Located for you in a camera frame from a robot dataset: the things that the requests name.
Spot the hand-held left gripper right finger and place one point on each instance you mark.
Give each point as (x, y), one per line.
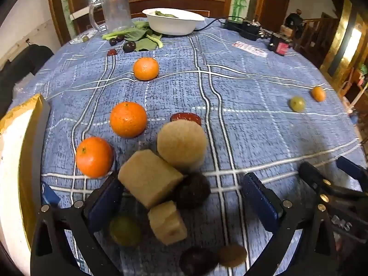
(260, 201)

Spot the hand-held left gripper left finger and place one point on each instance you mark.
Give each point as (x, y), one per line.
(103, 204)

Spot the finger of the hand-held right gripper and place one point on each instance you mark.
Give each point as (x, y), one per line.
(313, 175)
(350, 167)

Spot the orange mandarin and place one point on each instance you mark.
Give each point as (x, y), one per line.
(128, 119)
(94, 157)
(145, 68)

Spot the large tan foam block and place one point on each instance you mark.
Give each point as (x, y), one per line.
(149, 178)

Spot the small tan foam block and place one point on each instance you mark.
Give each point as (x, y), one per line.
(166, 224)

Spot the small round kumquat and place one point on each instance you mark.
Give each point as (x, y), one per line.
(232, 254)
(318, 93)

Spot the tan foam cylinder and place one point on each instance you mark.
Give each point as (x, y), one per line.
(182, 145)

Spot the gold and white box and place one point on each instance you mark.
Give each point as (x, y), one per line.
(14, 164)

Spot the small blue packet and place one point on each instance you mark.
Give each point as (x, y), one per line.
(49, 193)

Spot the dark spiky ball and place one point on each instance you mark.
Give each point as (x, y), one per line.
(195, 191)

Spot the dark purple plum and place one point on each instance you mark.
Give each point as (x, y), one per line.
(198, 261)
(129, 46)

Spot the blue patterned tablecloth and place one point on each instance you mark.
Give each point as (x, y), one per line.
(258, 92)

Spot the large red date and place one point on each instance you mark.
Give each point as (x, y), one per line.
(185, 118)

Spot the red and black device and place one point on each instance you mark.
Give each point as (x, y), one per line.
(278, 45)

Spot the white and red card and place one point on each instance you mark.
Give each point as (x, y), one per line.
(249, 49)

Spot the clear plastic bag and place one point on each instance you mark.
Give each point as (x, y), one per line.
(21, 87)

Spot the small red date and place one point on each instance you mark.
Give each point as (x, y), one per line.
(112, 52)

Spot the black power adapter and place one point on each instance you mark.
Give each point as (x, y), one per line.
(250, 31)

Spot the black chair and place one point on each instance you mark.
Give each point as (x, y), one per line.
(23, 63)

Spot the dark cherry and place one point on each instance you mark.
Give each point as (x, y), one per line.
(112, 42)
(120, 38)

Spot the clear plastic wrapper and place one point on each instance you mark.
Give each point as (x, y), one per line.
(75, 40)

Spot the green leafy vegetable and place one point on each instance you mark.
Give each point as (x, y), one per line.
(141, 41)

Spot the black power strip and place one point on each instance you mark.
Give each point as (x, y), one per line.
(233, 24)

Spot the wooden door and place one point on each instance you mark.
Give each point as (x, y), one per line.
(276, 0)

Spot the white bowl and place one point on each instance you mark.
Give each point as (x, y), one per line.
(173, 24)

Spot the green leaf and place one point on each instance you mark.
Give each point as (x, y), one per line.
(165, 13)

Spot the wooden sideboard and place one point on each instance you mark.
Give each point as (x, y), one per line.
(172, 4)

